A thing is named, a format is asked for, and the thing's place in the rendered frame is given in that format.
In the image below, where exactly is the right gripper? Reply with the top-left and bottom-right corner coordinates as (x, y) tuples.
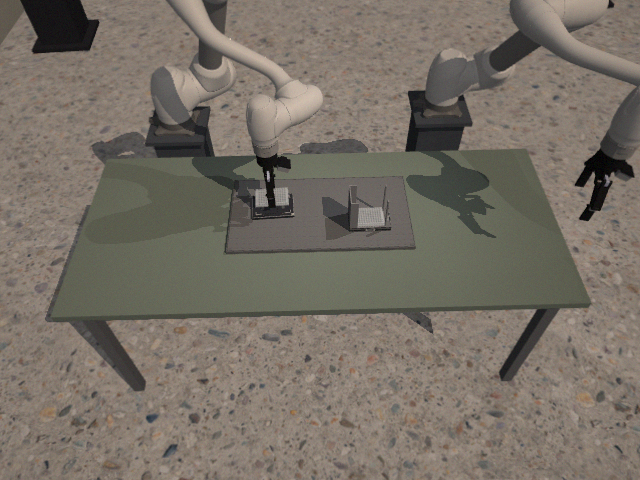
(256, 153), (278, 208)

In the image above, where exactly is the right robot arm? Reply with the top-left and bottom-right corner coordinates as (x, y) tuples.
(149, 0), (323, 158)

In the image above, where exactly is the dark grey rectangular frame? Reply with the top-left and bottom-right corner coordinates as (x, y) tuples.
(252, 193), (294, 220)

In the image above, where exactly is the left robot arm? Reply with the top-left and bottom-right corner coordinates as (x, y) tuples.
(413, 0), (640, 160)

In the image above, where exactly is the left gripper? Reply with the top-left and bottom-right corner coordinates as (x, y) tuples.
(575, 148), (626, 221)

